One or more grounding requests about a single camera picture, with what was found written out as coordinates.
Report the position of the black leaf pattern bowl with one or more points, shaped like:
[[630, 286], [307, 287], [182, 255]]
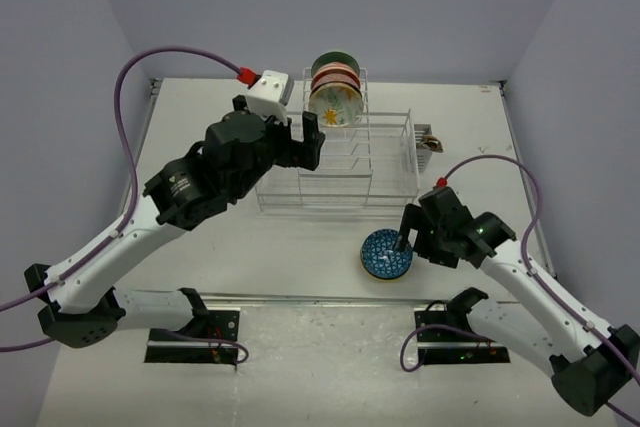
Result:
[[340, 78]]

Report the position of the yellow floral cream bowl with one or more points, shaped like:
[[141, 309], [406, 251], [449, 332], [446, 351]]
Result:
[[336, 105]]

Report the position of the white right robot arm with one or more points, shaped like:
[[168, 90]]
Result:
[[586, 358]]

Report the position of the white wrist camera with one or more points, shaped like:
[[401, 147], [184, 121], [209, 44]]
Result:
[[270, 95], [441, 183]]

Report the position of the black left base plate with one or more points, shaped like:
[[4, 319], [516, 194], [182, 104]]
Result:
[[213, 341]]

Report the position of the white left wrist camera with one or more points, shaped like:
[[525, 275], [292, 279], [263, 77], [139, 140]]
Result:
[[270, 95]]

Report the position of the aluminium table edge rail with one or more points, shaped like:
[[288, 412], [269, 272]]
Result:
[[135, 167]]

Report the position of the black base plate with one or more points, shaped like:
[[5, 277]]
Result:
[[442, 347], [213, 341]]

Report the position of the dark green bowl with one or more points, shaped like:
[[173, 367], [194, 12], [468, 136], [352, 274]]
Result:
[[335, 56]]

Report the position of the white wire dish rack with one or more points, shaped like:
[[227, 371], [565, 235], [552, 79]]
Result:
[[368, 168]]

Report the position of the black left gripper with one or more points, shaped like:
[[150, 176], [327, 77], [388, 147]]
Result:
[[313, 139]]

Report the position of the orange leaf pattern bowl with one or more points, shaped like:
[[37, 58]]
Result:
[[335, 68]]

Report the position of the blue triangle pattern bowl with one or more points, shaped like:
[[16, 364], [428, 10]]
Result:
[[378, 256]]

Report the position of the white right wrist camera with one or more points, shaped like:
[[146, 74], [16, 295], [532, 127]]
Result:
[[441, 183]]

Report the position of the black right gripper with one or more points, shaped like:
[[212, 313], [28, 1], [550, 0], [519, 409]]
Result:
[[416, 218]]

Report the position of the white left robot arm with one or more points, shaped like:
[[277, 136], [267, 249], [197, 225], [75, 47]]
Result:
[[185, 196]]

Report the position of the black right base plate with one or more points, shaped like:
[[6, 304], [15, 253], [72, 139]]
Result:
[[442, 347]]

